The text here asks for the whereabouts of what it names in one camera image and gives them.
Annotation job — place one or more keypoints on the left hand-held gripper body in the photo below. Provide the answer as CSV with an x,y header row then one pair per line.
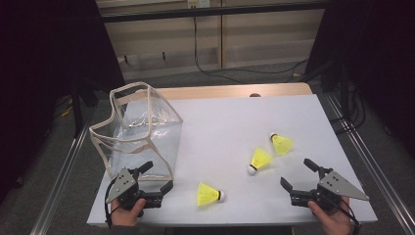
x,y
125,186

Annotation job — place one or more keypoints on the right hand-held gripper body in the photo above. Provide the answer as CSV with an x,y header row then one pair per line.
x,y
336,186

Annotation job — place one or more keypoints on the clear plastic bag beige trim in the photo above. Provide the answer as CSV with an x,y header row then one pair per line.
x,y
143,140

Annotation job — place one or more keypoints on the yellow plastic shuttlecock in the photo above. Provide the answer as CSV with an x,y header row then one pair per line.
x,y
282,144
207,194
261,158

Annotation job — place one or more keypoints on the person's left hand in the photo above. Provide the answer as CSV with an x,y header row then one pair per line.
x,y
125,217

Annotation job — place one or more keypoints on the person's right hand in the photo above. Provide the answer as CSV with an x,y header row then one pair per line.
x,y
336,222

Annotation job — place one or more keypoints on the white table mat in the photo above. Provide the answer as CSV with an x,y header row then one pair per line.
x,y
221,130

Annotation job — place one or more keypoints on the dark table grommet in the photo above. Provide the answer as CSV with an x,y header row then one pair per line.
x,y
255,95

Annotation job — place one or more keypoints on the wooden table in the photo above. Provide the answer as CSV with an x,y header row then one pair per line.
x,y
228,90

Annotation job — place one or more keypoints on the black curtain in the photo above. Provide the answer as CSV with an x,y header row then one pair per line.
x,y
39,65
375,42

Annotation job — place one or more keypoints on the light wooden cabinet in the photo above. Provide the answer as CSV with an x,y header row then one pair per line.
x,y
261,29

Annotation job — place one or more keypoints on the black metal crossbar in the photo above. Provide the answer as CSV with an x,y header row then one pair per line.
x,y
212,11

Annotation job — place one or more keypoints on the aluminium floor rail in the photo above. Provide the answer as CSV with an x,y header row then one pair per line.
x,y
62,182
378,171

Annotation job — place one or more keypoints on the white wall socket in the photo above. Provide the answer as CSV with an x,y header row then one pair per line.
x,y
199,3

